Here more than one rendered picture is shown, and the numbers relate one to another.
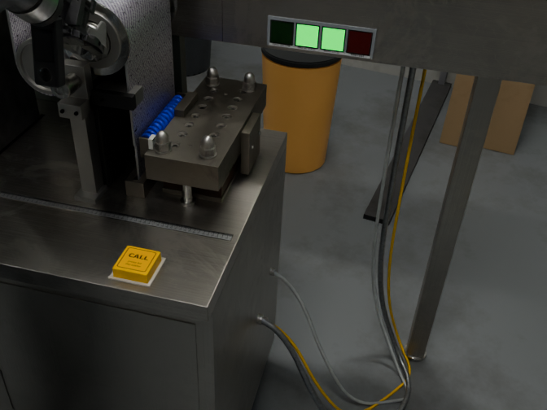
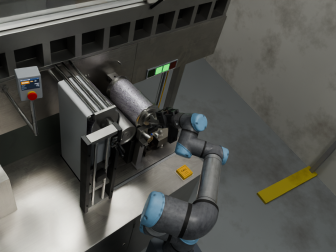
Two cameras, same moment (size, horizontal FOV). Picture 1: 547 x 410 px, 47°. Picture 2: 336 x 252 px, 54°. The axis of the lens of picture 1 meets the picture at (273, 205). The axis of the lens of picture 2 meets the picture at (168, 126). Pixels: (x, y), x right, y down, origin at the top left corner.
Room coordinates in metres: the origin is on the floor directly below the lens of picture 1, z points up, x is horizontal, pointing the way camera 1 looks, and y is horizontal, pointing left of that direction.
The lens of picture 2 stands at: (0.55, 1.36, 2.43)
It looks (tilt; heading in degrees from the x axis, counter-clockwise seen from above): 46 degrees down; 295
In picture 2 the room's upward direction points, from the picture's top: 17 degrees clockwise
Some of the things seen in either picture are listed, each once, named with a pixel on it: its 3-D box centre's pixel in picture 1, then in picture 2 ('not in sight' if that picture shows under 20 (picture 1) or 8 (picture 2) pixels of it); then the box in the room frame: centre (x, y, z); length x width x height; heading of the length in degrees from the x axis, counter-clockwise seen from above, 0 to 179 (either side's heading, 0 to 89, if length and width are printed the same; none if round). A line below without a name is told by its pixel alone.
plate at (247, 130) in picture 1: (251, 143); not in sight; (1.26, 0.06, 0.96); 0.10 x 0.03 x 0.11; 168
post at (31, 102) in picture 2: not in sight; (33, 115); (1.29, 0.89, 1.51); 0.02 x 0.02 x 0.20
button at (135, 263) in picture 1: (137, 263); (184, 172); (0.88, 0.25, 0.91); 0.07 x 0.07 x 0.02; 78
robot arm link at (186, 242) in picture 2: not in sight; (184, 233); (0.65, 0.64, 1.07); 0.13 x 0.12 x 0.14; 22
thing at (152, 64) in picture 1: (152, 83); not in sight; (1.25, 0.28, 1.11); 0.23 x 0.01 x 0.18; 168
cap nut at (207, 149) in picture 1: (207, 145); not in sight; (1.10, 0.14, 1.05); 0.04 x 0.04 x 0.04
